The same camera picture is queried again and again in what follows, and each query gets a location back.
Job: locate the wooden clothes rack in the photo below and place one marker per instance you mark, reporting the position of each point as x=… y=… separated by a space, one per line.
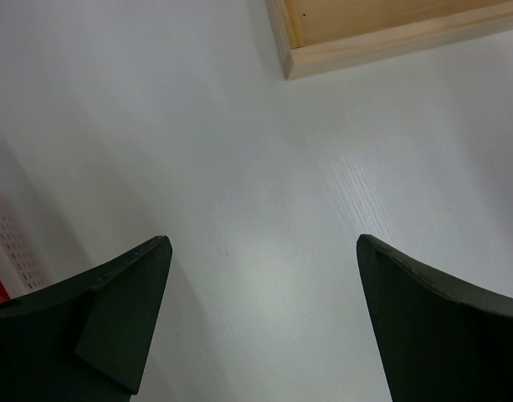
x=315 y=37

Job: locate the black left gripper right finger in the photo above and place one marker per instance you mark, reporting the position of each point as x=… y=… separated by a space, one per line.
x=440 y=338

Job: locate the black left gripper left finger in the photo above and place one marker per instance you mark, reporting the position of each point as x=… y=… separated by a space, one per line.
x=86 y=338

